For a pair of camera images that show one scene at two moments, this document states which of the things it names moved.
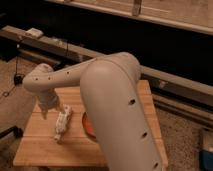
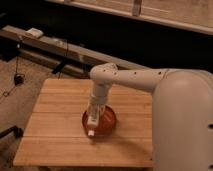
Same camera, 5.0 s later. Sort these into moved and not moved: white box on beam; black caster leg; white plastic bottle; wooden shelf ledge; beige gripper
Moved: beige gripper; white plastic bottle
Not moved: white box on beam; black caster leg; wooden shelf ledge
